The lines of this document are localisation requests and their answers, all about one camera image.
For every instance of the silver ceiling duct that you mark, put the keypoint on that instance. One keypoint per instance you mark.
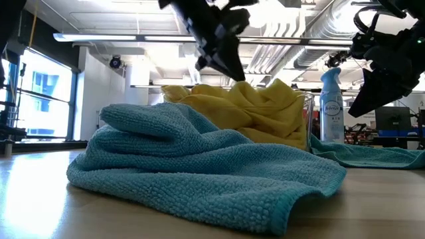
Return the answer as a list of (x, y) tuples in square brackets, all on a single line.
[(318, 40)]

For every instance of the large window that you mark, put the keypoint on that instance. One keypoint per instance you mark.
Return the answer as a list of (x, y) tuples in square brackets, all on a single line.
[(50, 99)]

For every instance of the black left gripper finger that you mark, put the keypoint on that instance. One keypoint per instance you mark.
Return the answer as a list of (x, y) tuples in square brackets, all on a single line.
[(229, 59)]

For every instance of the black wall-mounted camera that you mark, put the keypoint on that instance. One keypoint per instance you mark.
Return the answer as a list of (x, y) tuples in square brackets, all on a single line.
[(115, 62)]

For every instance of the teal microfiber towel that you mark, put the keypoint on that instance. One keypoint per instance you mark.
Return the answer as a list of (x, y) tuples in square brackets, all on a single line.
[(365, 156), (199, 172)]

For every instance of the black computer monitor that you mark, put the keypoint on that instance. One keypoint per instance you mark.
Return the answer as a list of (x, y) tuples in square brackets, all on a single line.
[(393, 117)]

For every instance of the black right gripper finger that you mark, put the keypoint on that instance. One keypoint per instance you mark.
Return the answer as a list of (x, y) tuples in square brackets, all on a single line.
[(375, 93)]

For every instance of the light blue air freshener can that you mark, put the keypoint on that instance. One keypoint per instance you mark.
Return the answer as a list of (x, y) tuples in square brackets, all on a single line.
[(332, 119)]

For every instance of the cloth pile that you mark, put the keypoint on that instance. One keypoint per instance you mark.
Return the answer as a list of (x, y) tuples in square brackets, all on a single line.
[(272, 113)]

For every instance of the long ceiling light strip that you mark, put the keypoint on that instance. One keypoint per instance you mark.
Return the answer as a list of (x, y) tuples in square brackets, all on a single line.
[(99, 37)]

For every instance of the black aluminium table frame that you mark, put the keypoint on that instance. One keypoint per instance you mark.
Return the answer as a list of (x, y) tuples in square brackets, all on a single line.
[(50, 146)]

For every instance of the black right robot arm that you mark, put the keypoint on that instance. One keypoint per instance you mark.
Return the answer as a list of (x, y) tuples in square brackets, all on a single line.
[(408, 6)]

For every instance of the clear plastic basket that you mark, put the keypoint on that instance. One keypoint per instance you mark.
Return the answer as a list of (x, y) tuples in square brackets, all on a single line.
[(310, 119)]

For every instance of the yellow microfiber towel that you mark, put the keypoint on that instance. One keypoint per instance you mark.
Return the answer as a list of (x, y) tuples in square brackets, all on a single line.
[(176, 93), (216, 111)]

